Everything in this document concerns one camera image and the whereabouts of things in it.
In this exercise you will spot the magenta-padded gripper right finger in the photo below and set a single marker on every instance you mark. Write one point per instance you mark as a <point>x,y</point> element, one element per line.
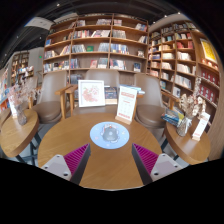
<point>148,160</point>

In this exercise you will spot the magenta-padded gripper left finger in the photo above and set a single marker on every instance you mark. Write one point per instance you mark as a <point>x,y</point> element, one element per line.
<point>75,160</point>

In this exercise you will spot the grey computer mouse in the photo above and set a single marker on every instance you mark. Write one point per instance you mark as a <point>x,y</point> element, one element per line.
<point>110,135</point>

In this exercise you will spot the round light blue mouse pad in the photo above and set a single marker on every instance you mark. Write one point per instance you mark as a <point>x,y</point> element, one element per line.
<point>95,136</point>

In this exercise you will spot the round wooden side table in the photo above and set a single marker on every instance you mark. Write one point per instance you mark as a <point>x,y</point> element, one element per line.
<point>188,148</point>
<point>16,136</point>

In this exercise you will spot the glass vase with beige flowers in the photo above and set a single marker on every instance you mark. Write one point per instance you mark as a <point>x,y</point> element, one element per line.
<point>183,126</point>

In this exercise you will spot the stack of magazines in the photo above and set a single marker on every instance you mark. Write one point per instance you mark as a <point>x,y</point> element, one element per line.
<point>171,116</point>

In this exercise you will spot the white and red sign card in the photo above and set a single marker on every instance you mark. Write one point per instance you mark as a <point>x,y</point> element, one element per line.
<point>126,105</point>

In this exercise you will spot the small white sign card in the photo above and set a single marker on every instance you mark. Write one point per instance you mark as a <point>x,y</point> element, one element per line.
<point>201,128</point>
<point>12,108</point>

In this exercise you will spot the white framed floral picture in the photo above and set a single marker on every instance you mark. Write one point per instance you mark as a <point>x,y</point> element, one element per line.
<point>91,93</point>

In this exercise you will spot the glass vase with pink flowers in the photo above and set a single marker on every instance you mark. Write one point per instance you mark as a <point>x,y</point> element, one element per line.
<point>21,116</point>

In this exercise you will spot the flat light blue book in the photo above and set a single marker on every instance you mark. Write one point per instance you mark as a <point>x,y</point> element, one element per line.
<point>138,89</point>

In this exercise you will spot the dark cover book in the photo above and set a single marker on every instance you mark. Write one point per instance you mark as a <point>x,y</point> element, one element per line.
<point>110,95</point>

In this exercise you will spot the curved wooden bookshelf unit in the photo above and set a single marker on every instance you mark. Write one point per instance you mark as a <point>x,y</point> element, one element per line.
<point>180,56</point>

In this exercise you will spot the small distant wooden bookshelf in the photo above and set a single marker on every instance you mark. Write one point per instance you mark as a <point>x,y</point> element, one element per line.
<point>20,63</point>

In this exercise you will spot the wide wooden bookshelf unit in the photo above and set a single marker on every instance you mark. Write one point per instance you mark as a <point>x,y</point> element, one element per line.
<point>96,43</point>

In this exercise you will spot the white hanging ceiling sign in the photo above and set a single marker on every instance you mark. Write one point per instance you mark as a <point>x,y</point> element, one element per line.
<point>39,22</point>

